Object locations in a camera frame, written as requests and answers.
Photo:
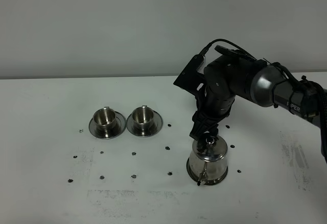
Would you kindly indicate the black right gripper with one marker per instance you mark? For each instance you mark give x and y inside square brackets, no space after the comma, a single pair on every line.
[214,103]

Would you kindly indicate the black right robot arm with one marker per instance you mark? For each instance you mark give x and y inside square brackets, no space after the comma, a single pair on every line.
[260,83]

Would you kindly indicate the right stainless steel saucer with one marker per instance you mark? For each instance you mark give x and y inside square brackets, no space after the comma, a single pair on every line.
[152,130]

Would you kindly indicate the stainless steel teapot saucer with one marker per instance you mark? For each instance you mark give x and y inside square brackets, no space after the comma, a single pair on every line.
[207,182]

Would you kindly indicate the right stainless steel teacup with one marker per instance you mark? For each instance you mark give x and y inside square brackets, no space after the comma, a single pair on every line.
[142,119]

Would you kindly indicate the stainless steel teacup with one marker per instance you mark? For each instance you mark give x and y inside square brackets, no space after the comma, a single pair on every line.
[104,120]
[142,119]

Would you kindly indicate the left stainless steel saucer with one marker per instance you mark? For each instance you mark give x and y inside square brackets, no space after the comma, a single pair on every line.
[116,131]

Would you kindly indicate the left stainless steel teacup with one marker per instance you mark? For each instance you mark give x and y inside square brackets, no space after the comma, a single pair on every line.
[104,120]

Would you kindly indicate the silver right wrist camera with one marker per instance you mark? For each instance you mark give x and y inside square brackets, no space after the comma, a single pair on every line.
[190,78]

